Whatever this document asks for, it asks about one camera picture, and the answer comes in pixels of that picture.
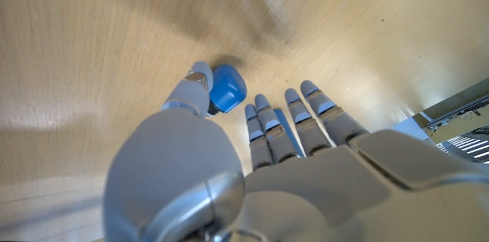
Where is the blue bottle cap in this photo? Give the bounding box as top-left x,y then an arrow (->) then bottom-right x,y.
208,63 -> 248,117

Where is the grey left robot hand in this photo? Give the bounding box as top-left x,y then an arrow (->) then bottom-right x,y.
102,60 -> 489,242

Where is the grey metal shelf unit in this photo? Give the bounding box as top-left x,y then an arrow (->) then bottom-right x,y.
414,78 -> 489,144

